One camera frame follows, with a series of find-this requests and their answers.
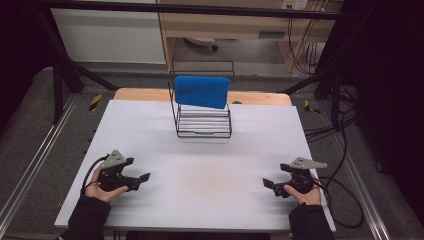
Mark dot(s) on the person's right hand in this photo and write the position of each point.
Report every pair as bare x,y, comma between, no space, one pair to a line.
308,197

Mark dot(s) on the light wooden desk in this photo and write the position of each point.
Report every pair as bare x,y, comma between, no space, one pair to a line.
233,23

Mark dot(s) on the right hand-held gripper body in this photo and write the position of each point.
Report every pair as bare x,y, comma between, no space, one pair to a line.
301,180

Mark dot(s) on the white chair base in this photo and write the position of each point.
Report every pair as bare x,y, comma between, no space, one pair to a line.
201,41

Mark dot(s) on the black metal crossbar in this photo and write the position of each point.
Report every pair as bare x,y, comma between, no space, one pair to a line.
200,9

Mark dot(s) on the white power strip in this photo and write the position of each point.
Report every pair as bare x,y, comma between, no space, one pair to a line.
295,4

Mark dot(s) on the person's left hand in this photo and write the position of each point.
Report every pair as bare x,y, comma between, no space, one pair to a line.
100,192

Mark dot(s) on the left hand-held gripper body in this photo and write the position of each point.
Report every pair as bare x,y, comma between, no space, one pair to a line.
113,180

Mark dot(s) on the black curtain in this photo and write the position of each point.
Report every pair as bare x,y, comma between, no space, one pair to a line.
20,56
390,83

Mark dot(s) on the blue towel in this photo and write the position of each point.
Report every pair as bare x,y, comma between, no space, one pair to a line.
201,91

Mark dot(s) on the aluminium floor rail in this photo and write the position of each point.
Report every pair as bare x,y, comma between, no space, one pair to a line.
361,186
36,156

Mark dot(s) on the yellow black tape strip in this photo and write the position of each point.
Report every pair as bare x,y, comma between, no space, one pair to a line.
310,107
95,102

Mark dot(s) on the black metal stand strut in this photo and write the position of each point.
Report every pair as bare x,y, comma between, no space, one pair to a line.
335,90
58,86

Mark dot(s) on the white foam board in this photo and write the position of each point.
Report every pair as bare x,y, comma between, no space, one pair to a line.
213,186

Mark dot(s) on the white cabinet panel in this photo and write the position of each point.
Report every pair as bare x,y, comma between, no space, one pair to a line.
110,36

